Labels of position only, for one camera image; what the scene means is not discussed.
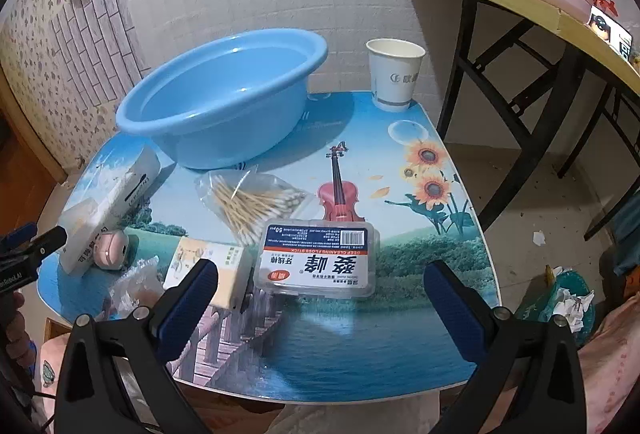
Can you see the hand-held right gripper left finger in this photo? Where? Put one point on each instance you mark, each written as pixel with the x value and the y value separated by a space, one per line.
pixel 187 309

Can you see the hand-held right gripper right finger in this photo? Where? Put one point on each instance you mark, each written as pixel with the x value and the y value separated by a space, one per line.
pixel 452 314

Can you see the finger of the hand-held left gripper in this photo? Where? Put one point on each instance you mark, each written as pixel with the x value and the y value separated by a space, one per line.
pixel 20 235
pixel 50 241

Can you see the small yellow white box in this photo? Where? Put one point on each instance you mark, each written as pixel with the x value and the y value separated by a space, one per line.
pixel 190 251

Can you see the white long box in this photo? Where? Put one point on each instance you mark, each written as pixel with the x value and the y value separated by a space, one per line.
pixel 110 204

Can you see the clear floss pick box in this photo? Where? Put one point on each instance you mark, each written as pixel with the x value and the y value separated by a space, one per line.
pixel 320 264

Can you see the blue plastic basin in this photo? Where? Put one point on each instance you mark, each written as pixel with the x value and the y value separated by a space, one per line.
pixel 225 124

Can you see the crinkled clear plastic bag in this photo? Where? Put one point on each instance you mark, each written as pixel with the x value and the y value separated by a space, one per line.
pixel 130 289

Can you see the small pink round object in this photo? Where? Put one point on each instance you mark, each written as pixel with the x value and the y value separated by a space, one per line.
pixel 111 250

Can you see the wooden door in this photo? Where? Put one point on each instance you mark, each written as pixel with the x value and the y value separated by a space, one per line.
pixel 20 164

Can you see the green trash bin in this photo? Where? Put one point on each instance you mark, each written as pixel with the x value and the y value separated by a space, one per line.
pixel 540 304

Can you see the white paper scrap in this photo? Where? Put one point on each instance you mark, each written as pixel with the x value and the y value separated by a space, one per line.
pixel 539 238

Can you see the bag of cotton swabs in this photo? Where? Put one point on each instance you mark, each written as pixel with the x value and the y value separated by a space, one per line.
pixel 250 204

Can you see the pink patterned clothing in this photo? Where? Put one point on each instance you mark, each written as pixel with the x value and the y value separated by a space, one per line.
pixel 615 364

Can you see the dark cloth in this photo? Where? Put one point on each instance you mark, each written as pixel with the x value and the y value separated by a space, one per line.
pixel 625 239

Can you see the white paper cup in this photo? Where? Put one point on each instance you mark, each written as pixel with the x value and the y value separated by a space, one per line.
pixel 395 79

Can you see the phone with lit screen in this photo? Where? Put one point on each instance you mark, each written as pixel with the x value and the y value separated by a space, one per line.
pixel 607 27

